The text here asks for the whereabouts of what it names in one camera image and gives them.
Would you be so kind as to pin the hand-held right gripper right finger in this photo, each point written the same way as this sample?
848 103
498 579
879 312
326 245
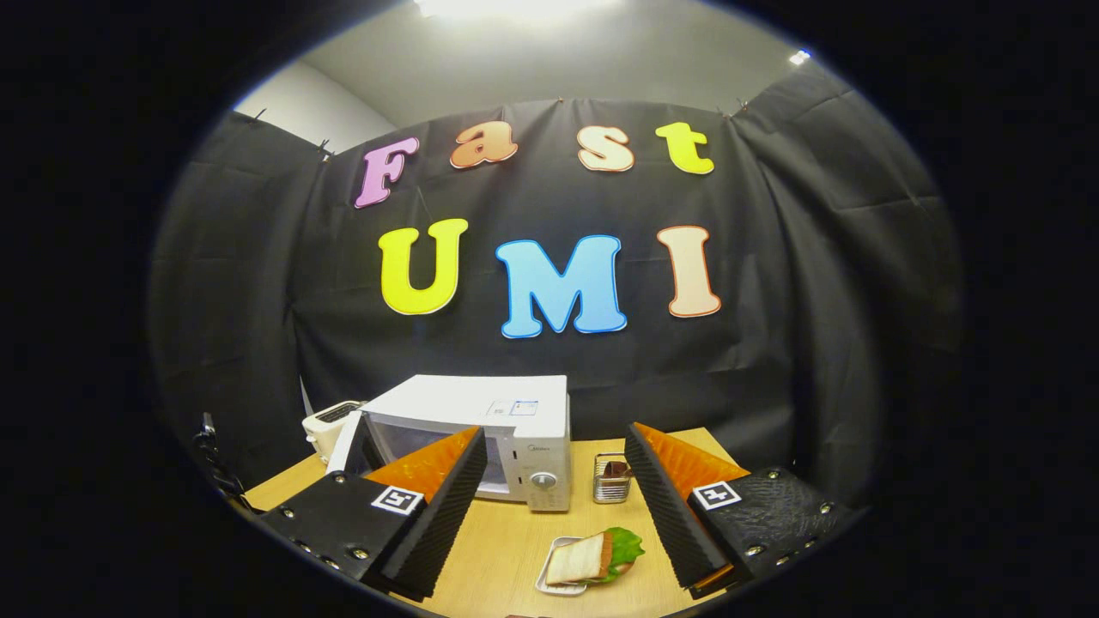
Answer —
674 524

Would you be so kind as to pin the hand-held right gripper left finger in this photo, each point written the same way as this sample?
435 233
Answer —
446 515

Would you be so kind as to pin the sandwich with lettuce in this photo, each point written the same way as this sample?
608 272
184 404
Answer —
577 558

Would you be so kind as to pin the white microwave oven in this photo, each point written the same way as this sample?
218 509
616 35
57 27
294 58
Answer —
532 429

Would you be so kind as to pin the brown utensil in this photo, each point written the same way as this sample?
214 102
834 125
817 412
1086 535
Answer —
616 469

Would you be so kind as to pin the white rectangular tray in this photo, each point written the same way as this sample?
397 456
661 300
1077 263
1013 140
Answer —
554 590

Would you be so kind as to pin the white toaster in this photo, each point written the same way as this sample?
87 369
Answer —
326 429

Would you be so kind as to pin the black clamp stand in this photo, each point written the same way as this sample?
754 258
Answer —
210 451

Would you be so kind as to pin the small ceiling light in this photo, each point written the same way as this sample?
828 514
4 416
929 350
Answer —
799 57

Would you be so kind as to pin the large ceiling light panel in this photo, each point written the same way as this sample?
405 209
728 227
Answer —
515 7

